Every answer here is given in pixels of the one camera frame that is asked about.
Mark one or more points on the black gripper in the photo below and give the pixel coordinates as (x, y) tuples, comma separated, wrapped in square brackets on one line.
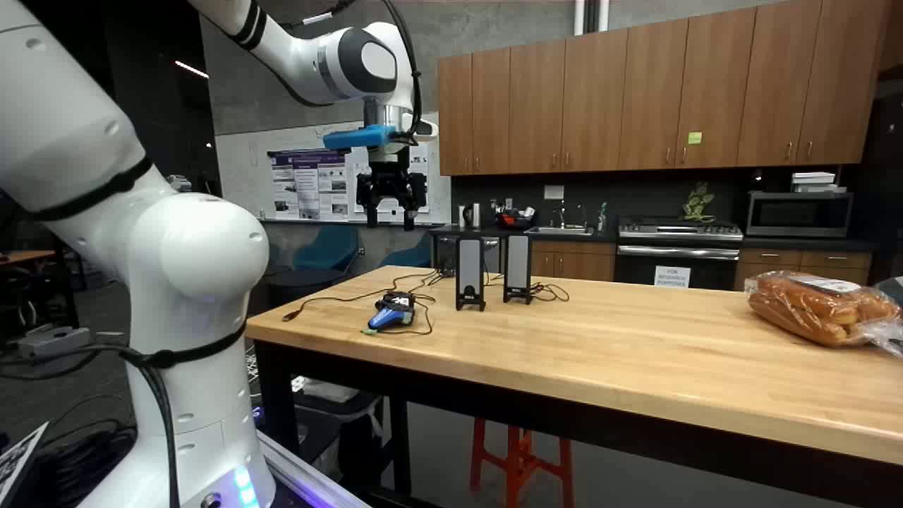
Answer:
[(390, 171)]

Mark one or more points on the blue and white game controller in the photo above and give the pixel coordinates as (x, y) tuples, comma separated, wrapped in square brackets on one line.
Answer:
[(385, 319)]

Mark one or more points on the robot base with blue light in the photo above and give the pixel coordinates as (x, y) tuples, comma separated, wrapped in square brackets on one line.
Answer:
[(299, 482)]

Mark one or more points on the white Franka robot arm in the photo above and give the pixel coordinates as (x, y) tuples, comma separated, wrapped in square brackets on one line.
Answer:
[(188, 263)]

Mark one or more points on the teal chair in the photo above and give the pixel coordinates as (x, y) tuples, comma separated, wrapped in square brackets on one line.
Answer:
[(325, 249)]

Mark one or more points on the white printed poster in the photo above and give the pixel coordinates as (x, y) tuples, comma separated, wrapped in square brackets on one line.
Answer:
[(312, 188)]

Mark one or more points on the silver kettle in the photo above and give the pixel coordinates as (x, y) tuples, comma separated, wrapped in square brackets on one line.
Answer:
[(471, 216)]

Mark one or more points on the black stand left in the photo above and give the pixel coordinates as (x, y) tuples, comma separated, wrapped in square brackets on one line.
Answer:
[(470, 271)]

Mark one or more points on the black stand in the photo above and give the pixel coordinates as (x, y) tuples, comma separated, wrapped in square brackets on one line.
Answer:
[(517, 270), (470, 271)]

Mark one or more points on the red and black bowl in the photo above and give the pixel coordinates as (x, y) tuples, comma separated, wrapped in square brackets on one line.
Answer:
[(515, 218)]

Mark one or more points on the black stand right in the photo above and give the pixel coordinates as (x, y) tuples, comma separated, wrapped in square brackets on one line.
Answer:
[(517, 270)]

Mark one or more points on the wooden base cabinet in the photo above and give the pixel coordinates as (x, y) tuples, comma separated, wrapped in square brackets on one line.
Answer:
[(574, 260), (809, 267)]

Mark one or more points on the clear soap bottle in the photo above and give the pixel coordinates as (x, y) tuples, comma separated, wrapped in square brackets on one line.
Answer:
[(601, 218)]

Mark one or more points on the orange metal stool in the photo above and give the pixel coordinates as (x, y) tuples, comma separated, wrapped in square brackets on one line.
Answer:
[(521, 462)]

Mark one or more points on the stainless steel oven range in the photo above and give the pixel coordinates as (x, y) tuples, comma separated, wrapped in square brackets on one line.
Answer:
[(677, 249)]

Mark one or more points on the white paper sign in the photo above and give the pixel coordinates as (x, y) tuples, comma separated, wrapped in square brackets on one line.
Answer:
[(673, 276)]

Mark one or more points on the small green plant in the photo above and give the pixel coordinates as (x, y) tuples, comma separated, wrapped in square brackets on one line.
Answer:
[(699, 205)]

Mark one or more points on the green sticky note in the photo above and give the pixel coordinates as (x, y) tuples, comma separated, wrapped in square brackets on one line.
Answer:
[(694, 139)]

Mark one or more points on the grey box device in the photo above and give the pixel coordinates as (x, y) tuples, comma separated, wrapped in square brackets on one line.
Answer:
[(51, 341)]

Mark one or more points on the silver microwave oven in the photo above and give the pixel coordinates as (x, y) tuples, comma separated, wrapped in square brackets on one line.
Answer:
[(796, 216)]

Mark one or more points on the white stack of items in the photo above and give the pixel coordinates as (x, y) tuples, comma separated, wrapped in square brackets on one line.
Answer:
[(813, 181)]

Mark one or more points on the bagged bread loaf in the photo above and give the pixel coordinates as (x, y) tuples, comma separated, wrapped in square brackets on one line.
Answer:
[(813, 305)]

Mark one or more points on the white wall outlet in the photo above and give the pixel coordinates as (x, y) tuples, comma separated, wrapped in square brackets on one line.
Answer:
[(555, 192)]

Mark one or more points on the wooden wall cabinets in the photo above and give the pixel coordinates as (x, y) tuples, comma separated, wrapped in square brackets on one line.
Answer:
[(658, 95)]

